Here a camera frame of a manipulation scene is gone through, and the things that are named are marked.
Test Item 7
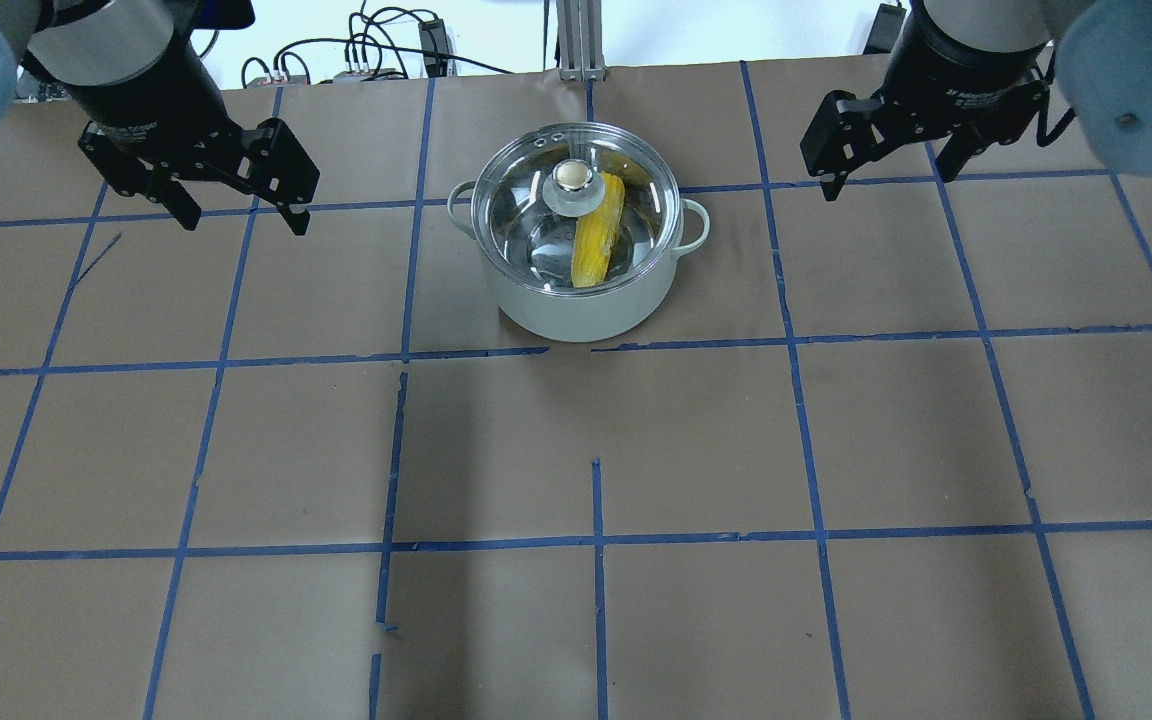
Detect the yellow corn cob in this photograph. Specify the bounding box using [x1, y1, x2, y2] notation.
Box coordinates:
[570, 172, 626, 288]

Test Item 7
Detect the sage green cooking pot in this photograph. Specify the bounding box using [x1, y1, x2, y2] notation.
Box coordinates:
[445, 179, 712, 343]

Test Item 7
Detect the glass pot lid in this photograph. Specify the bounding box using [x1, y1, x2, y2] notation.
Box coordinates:
[452, 122, 694, 297]

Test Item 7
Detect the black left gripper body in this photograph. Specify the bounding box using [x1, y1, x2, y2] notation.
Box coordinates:
[78, 40, 320, 214]

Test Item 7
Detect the aluminium frame post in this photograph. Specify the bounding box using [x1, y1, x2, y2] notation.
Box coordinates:
[556, 0, 607, 82]

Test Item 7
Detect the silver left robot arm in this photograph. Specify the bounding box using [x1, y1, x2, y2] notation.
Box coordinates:
[0, 1, 320, 236]

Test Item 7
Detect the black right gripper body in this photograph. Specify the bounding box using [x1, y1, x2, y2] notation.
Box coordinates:
[799, 29, 1049, 179]

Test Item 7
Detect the black power adapter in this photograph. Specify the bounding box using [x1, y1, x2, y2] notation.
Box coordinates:
[861, 1, 908, 55]

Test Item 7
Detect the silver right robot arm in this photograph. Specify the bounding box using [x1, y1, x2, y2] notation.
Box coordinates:
[799, 1, 1152, 200]

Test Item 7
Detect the brown paper table cover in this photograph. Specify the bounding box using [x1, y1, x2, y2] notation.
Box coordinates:
[0, 56, 1152, 719]

